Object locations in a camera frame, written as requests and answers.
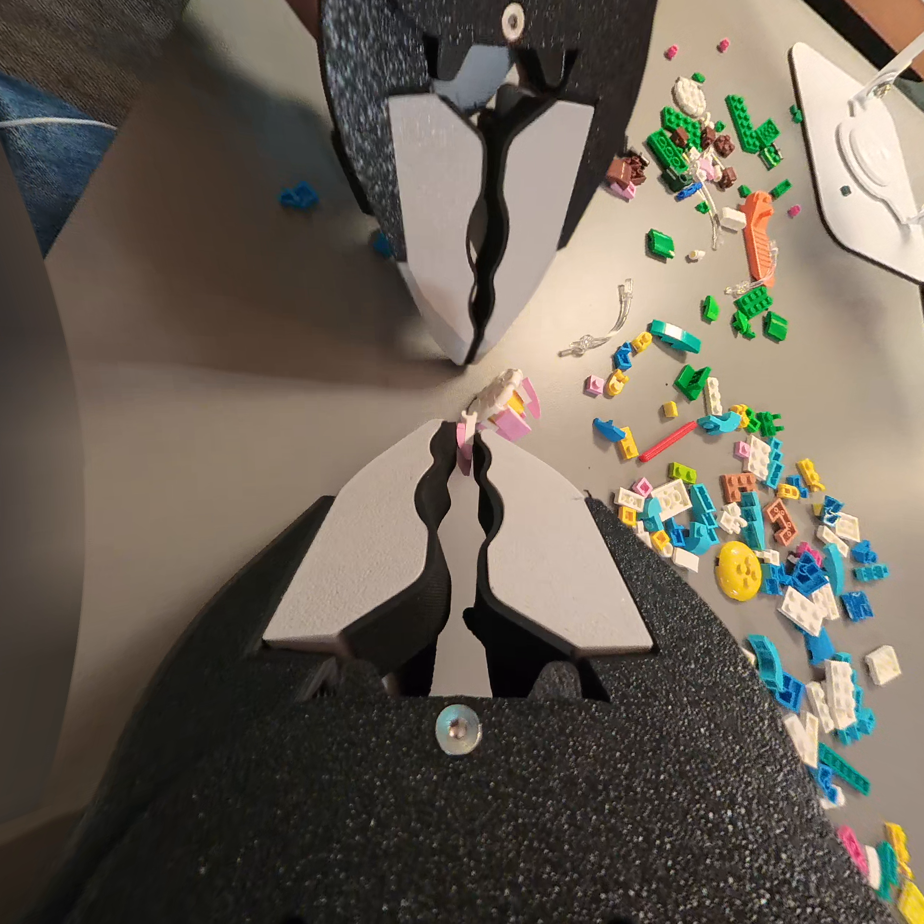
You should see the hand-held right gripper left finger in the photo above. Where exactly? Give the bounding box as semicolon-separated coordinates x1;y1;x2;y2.
262;419;456;676

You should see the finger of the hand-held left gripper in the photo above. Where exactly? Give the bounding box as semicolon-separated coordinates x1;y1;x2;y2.
388;92;499;367
469;96;598;365

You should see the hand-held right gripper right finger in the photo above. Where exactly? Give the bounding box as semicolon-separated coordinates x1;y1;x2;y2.
463;432;655;690

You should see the pink white yellow lego assembly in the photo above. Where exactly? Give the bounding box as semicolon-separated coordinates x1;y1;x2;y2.
462;368;542;443

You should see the pile of colourful lego bricks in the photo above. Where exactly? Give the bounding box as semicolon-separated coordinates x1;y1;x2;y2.
583;318;924;924

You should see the red lego bar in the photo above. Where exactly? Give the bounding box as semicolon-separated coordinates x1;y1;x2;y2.
638;421;699;463

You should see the clear curved lego tube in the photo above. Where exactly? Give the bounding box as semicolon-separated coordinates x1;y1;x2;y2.
559;280;636;359

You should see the yellow lego dome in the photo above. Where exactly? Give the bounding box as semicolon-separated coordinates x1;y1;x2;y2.
717;541;763;602

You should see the pile of green brown lego bricks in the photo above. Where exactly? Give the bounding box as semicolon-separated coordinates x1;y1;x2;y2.
605;42;804;342

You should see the teal long lego plate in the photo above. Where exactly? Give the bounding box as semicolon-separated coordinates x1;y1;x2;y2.
818;744;872;796

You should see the orange brick separator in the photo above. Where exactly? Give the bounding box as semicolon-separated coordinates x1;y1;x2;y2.
739;190;779;286

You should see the grey fabric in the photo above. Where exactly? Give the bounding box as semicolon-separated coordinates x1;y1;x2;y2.
0;0;190;127

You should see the person's blue jeans leg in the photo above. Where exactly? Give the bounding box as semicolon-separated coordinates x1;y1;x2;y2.
0;72;120;257

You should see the white flat base plate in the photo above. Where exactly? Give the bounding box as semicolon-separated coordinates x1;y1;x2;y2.
787;42;924;284

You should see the thin white cord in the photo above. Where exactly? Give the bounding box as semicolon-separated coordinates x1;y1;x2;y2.
0;117;118;132

